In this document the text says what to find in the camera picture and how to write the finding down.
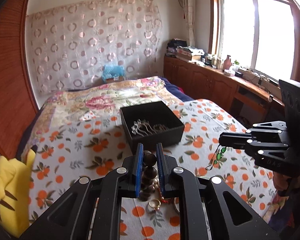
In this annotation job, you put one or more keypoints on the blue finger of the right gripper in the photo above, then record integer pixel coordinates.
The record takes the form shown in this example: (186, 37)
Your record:
(233, 144)
(234, 137)

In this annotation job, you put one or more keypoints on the silver bangle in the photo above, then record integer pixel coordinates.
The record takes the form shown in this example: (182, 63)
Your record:
(176, 205)

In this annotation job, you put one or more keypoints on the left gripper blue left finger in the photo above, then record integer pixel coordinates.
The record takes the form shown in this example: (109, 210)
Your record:
(138, 168)

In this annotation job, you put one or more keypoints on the floral quilt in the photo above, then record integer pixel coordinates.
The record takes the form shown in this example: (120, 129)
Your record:
(65, 107)

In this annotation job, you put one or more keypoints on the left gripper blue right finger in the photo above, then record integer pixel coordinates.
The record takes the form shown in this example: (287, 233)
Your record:
(161, 167)

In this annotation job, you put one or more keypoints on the yellow plush toy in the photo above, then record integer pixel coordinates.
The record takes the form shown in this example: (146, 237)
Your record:
(14, 192)

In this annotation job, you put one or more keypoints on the right hand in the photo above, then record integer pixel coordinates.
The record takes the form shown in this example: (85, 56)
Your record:
(282, 182)

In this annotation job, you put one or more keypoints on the pile of clothes and books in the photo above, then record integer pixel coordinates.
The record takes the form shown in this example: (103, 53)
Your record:
(178, 48)

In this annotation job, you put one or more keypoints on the wooden cabinet counter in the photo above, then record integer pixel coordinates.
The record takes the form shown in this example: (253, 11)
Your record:
(238, 97)

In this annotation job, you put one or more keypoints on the blue plastic bag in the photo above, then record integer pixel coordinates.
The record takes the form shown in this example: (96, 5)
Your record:
(113, 73)

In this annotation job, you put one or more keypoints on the brown bottle on counter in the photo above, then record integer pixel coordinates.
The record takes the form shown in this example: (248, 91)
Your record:
(227, 63)

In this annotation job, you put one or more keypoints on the circle pattern sheer curtain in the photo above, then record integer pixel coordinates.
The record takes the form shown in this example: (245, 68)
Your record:
(71, 46)

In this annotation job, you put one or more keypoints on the wooden wardrobe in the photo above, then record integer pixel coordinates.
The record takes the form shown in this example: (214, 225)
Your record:
(17, 105)

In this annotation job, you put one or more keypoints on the black square storage box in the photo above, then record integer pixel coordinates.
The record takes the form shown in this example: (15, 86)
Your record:
(155, 113)

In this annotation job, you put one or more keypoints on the orange print bed sheet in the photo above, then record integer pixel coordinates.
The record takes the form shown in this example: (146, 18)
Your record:
(96, 147)

